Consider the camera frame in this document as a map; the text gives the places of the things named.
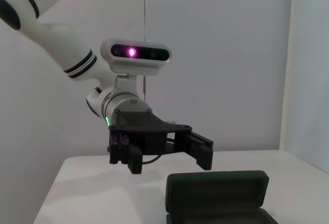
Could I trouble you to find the green glasses case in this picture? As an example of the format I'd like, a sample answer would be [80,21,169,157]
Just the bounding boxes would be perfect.
[165,170,279,224]

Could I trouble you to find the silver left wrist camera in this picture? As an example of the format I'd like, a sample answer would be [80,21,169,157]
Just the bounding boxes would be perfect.
[100,38,172,77]

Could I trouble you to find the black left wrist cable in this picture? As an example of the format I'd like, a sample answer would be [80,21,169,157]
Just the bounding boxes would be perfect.
[142,138,178,165]

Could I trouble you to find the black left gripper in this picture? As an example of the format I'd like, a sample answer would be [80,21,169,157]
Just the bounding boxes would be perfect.
[107,110,214,175]

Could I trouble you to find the silver camera mount bracket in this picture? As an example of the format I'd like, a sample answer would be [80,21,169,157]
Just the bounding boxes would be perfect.
[114,73,144,99]

